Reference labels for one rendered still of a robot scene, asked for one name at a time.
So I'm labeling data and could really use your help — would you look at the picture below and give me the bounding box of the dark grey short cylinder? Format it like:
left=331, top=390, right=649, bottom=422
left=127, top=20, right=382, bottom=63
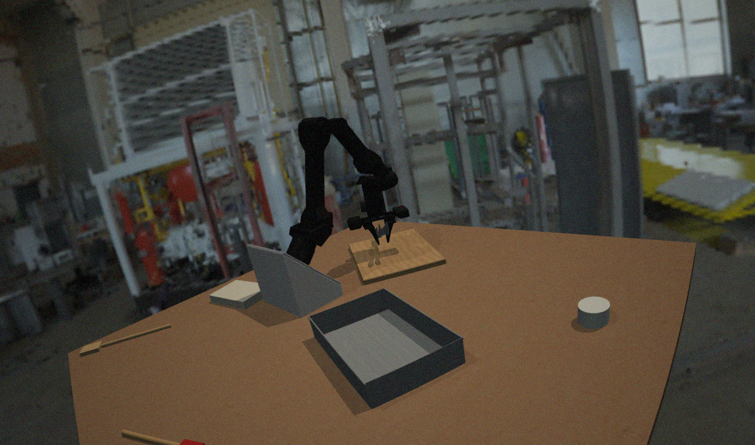
left=578, top=297, right=610, bottom=329

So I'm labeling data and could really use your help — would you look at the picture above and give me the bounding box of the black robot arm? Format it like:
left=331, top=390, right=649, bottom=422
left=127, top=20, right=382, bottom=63
left=286, top=117, right=398, bottom=266

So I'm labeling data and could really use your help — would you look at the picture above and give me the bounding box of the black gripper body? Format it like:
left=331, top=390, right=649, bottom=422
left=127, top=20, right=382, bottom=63
left=347, top=194, right=410, bottom=231

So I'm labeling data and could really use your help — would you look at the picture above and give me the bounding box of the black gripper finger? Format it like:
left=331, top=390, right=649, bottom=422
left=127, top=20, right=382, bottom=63
left=363, top=225, right=380, bottom=245
left=384, top=219, right=396, bottom=243

